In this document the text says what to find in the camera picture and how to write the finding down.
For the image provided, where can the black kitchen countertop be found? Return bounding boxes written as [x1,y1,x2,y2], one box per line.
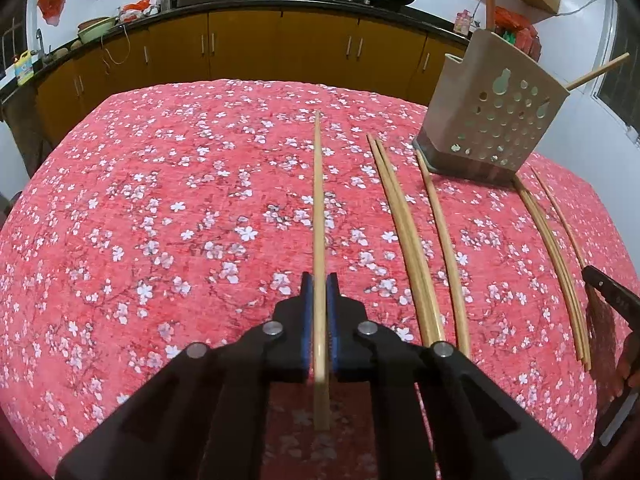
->
[0,0,543,106]

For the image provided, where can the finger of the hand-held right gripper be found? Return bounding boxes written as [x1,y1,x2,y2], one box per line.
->
[581,265,640,333]

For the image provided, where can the hanging red plastic bag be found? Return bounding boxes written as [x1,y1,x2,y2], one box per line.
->
[37,0,68,26]

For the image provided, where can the red and white bag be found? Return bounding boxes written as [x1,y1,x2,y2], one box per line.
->
[120,0,161,23]

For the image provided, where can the beige perforated chopstick holder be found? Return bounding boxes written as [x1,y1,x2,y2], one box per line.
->
[412,27,571,183]

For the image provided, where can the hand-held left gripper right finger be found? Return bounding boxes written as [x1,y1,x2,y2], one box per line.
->
[326,272,586,480]

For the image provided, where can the barred window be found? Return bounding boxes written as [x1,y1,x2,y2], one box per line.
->
[595,0,640,133]

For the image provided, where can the orange lower kitchen cabinets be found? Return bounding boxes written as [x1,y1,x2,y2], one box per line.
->
[0,7,473,148]

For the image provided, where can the green basin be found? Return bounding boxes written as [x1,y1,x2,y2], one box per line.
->
[77,16,117,44]

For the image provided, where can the person's right hand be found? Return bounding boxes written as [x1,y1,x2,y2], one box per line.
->
[617,330,640,391]

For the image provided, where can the yellow and blue jug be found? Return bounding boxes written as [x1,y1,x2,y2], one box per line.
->
[14,50,36,86]

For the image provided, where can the red floral tablecloth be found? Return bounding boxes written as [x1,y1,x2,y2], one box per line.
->
[0,79,640,480]

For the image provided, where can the row of bamboo chopsticks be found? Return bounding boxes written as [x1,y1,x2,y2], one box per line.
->
[366,132,593,373]

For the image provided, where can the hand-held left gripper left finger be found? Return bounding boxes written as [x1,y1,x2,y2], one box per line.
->
[55,271,315,480]

